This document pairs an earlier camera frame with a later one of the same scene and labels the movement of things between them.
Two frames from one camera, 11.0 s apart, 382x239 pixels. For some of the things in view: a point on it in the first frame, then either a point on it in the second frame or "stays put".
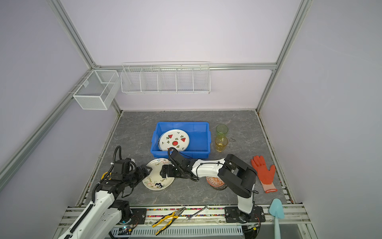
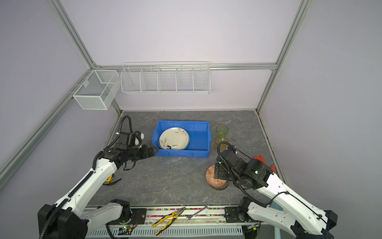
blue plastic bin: [199, 146] stays put
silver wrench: [198, 212] stays put
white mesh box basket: [99, 90] stays put
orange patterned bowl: [216, 182] stays put
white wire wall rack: [168, 77] stays put
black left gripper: [141, 176] -> [145, 153]
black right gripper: [170, 171] -> [219, 172]
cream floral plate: [154, 180] -> [174, 139]
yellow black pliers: [175, 215] stays put
